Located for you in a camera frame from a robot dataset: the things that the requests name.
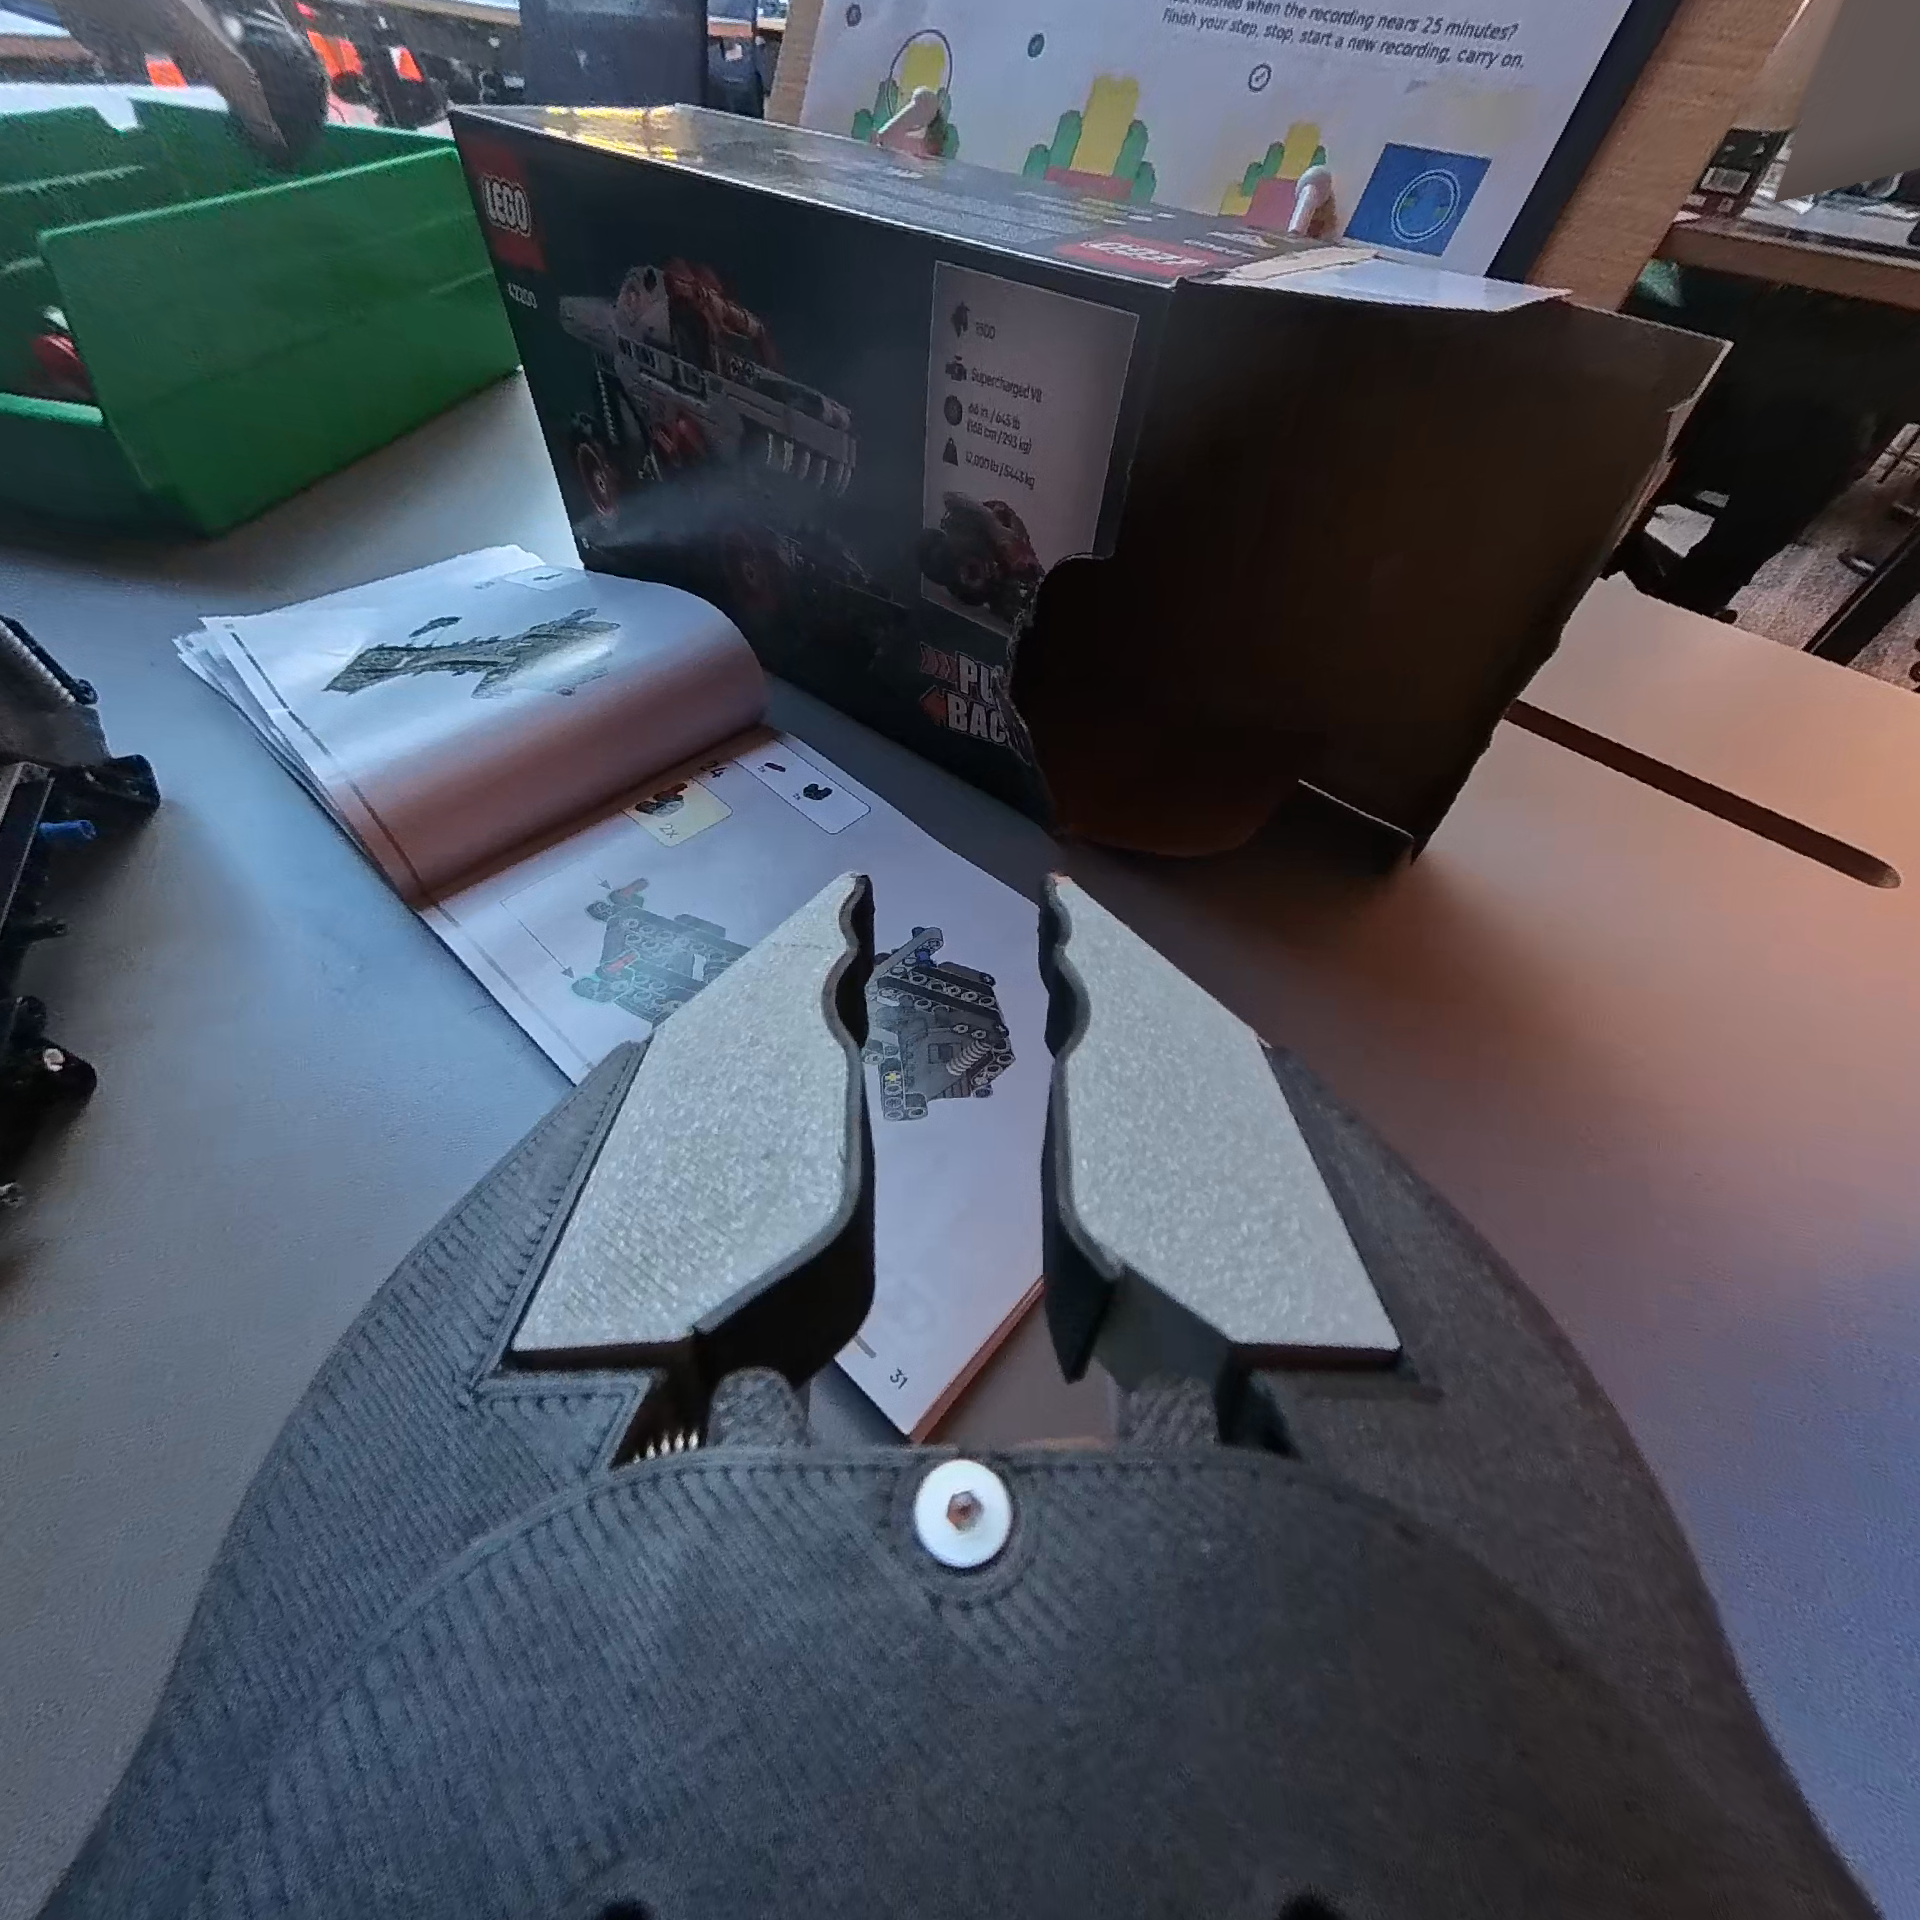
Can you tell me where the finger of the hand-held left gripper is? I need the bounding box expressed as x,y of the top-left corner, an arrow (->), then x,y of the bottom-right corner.
114,0 -> 295,156

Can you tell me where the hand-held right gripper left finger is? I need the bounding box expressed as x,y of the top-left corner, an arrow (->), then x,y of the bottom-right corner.
507,873 -> 882,1382

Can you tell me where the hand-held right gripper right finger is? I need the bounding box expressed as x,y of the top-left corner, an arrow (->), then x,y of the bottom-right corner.
1037,873 -> 1408,1387

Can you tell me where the black lego chassis assembly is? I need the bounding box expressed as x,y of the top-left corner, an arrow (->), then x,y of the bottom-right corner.
0,618 -> 155,1205

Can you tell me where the pile of lego pieces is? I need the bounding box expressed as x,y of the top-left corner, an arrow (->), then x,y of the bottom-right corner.
0,299 -> 99,405

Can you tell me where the lego instruction booklet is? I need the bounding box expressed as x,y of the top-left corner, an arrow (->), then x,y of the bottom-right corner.
171,547 -> 1050,1442

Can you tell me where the black lego set box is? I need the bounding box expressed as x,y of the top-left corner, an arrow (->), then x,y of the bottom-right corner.
450,103 -> 1731,869

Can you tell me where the green plastic bin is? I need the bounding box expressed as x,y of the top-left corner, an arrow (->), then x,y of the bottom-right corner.
0,98 -> 519,535

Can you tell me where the white printed instruction sheet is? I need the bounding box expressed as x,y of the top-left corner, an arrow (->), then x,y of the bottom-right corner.
796,0 -> 1639,277

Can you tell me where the wooden office desk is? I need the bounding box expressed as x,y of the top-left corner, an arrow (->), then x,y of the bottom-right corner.
1652,188 -> 1920,323

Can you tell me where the brown cardboard panel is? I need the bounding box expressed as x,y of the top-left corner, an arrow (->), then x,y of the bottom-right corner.
1503,0 -> 1804,313

